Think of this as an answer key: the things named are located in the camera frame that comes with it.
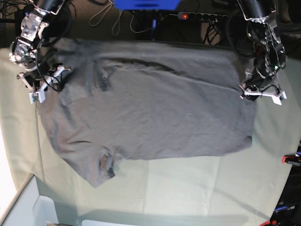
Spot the red corner clamp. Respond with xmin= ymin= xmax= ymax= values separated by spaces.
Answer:
xmin=260 ymin=220 xmax=278 ymax=226

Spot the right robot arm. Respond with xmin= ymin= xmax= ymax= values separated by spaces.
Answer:
xmin=9 ymin=0 xmax=72 ymax=92

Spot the red black right clamp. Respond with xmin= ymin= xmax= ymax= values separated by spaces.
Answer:
xmin=282 ymin=151 xmax=301 ymax=167

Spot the red black centre clamp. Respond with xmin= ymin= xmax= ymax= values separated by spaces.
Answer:
xmin=150 ymin=19 xmax=157 ymax=41

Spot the green table cloth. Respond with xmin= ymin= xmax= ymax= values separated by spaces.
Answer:
xmin=0 ymin=48 xmax=301 ymax=226

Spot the white power strip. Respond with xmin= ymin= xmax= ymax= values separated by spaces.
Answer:
xmin=176 ymin=12 xmax=228 ymax=23

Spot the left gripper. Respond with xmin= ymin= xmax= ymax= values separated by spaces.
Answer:
xmin=239 ymin=68 xmax=281 ymax=101

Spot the grey t-shirt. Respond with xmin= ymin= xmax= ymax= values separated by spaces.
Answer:
xmin=39 ymin=39 xmax=256 ymax=187

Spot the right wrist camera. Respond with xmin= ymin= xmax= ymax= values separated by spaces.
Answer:
xmin=29 ymin=90 xmax=46 ymax=104

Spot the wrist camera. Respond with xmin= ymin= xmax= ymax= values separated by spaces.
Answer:
xmin=29 ymin=90 xmax=46 ymax=104
xmin=271 ymin=91 xmax=287 ymax=105

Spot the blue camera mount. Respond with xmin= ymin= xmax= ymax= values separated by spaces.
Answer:
xmin=113 ymin=0 xmax=180 ymax=10

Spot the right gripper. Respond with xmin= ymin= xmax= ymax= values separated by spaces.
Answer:
xmin=17 ymin=62 xmax=71 ymax=92

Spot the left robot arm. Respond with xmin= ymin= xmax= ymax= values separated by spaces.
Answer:
xmin=225 ymin=0 xmax=287 ymax=105

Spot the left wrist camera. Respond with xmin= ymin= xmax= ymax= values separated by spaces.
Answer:
xmin=271 ymin=91 xmax=287 ymax=105

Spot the red black clamp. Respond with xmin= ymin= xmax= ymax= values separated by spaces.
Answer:
xmin=150 ymin=19 xmax=157 ymax=41
xmin=282 ymin=151 xmax=301 ymax=167

